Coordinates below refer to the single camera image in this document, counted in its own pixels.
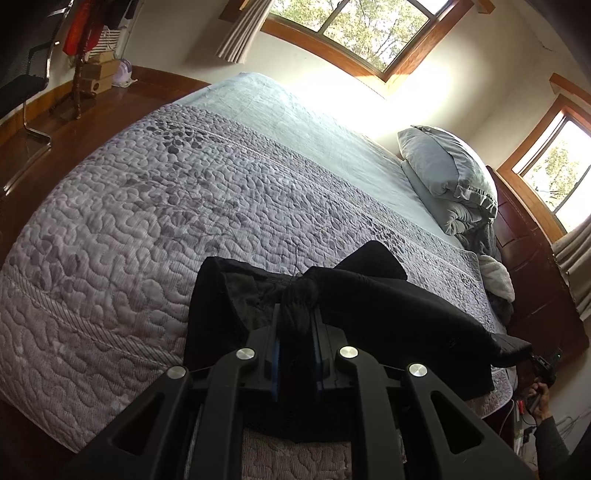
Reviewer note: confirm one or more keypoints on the grey folded comforter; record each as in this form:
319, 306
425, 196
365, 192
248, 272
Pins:
461, 217

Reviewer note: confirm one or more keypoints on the black hanging garment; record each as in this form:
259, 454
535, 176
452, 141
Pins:
123, 7

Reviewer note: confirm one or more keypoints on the black mesh office chair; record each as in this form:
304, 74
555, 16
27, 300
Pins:
23, 85

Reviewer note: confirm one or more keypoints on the small wooden framed window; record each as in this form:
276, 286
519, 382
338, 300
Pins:
554, 166

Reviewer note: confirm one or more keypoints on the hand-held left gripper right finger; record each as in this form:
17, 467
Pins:
318, 369

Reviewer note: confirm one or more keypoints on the wooden headboard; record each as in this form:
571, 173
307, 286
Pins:
531, 258

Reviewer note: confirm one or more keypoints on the light blue bed sheet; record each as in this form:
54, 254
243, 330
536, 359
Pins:
323, 138

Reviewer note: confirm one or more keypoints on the person's right forearm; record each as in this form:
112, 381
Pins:
551, 447

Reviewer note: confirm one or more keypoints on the person's right hand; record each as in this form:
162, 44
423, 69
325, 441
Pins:
539, 399

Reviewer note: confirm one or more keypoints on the large wooden framed window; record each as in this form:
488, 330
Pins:
369, 27

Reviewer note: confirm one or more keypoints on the striped beige curtain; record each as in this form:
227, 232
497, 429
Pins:
577, 267
240, 32

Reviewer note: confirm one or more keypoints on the bed with grey quilt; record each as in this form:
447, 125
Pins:
138, 230

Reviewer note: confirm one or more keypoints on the wooden coat rack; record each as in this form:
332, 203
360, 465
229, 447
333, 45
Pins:
77, 92

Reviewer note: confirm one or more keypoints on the small lilac appliance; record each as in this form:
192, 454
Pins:
123, 71

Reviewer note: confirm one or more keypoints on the white slatted basket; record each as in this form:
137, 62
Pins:
110, 41

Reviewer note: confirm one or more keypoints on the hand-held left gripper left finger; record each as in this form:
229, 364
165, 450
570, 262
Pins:
275, 369

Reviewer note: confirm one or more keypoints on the white fluffy blanket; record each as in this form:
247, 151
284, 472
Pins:
496, 277

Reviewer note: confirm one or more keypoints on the black pants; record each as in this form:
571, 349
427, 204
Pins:
392, 314

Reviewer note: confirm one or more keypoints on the white power strip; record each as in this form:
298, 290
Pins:
525, 438

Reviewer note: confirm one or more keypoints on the grey pillow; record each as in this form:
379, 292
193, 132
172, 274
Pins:
434, 157

